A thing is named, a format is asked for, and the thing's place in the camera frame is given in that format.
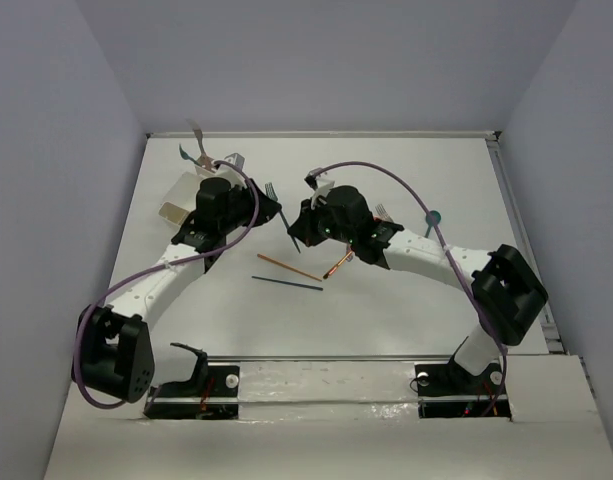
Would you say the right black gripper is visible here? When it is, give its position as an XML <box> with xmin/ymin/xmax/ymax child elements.
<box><xmin>287</xmin><ymin>194</ymin><xmax>355</xmax><ymax>247</ymax></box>

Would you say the teal fork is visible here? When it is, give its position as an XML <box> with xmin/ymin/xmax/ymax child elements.
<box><xmin>178</xmin><ymin>145</ymin><xmax>198</xmax><ymax>165</ymax></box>
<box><xmin>265</xmin><ymin>182</ymin><xmax>301</xmax><ymax>253</ymax></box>

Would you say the orange gold fork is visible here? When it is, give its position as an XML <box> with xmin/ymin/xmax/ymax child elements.
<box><xmin>322</xmin><ymin>249</ymin><xmax>354</xmax><ymax>280</ymax></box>

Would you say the pink handled silver fork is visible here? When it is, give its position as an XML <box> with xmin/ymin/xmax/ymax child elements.
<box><xmin>187</xmin><ymin>119</ymin><xmax>213</xmax><ymax>171</ymax></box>

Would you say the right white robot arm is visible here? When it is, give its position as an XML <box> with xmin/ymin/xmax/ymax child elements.
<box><xmin>288</xmin><ymin>186</ymin><xmax>548</xmax><ymax>392</ymax></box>

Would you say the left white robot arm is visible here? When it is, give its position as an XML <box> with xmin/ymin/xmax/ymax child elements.
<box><xmin>72</xmin><ymin>177</ymin><xmax>282</xmax><ymax>408</ymax></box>

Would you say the orange chopstick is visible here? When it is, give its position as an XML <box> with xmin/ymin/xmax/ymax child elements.
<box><xmin>256</xmin><ymin>253</ymin><xmax>323</xmax><ymax>282</ymax></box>

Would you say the dark blue chopstick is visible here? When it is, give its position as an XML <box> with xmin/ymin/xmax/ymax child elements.
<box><xmin>251</xmin><ymin>275</ymin><xmax>324</xmax><ymax>291</ymax></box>

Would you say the white utensil organizer tray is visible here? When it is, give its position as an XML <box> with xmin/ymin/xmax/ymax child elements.
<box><xmin>158</xmin><ymin>167</ymin><xmax>213</xmax><ymax>228</ymax></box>

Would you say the teal spoon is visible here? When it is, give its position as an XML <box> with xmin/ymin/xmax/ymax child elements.
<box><xmin>424</xmin><ymin>210</ymin><xmax>442</xmax><ymax>238</ymax></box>

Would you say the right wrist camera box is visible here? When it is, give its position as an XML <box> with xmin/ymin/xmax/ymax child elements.
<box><xmin>305</xmin><ymin>169</ymin><xmax>335</xmax><ymax>209</ymax></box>

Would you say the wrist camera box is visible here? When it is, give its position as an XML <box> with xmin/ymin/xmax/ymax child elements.
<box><xmin>224</xmin><ymin>152</ymin><xmax>245</xmax><ymax>170</ymax></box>
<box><xmin>305</xmin><ymin>169</ymin><xmax>335</xmax><ymax>209</ymax></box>

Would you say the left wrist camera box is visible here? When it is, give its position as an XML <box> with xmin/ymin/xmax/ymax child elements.
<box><xmin>224</xmin><ymin>152</ymin><xmax>245</xmax><ymax>170</ymax></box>

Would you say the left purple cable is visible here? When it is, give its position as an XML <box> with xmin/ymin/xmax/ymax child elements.
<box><xmin>71</xmin><ymin>160</ymin><xmax>262</xmax><ymax>409</ymax></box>

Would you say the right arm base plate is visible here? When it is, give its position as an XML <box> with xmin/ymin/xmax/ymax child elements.
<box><xmin>409</xmin><ymin>362</ymin><xmax>512</xmax><ymax>419</ymax></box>

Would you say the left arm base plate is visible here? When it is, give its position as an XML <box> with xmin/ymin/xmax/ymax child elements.
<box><xmin>143</xmin><ymin>364</ymin><xmax>240</xmax><ymax>420</ymax></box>

